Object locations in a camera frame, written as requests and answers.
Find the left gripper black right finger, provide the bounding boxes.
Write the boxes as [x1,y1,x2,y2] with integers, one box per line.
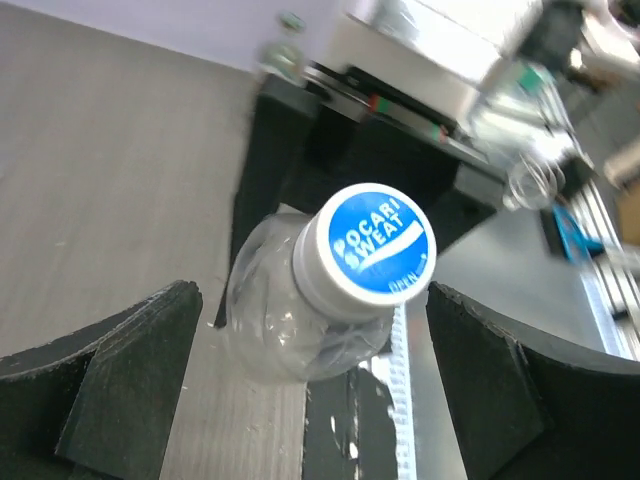
[426,282,639,479]

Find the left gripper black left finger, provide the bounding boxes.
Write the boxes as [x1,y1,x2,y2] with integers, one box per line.
[1,280,203,479]

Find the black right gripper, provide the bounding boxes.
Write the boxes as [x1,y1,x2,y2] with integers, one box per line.
[213,67,506,330]

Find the clear plastic bottle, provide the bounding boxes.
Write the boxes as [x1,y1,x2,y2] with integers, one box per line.
[222,213,394,383]

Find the white bottle cap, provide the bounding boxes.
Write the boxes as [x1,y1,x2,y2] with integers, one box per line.
[292,183,437,323]

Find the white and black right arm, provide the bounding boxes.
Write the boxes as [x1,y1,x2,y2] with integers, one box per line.
[230,1,586,254]

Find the green glass bottle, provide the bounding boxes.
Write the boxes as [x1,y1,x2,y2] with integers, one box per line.
[258,11,307,85]

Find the white slotted cable duct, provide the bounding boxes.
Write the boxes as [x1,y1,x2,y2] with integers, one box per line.
[371,305,417,480]

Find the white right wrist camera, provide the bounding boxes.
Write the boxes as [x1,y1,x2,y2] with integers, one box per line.
[316,1,540,127]

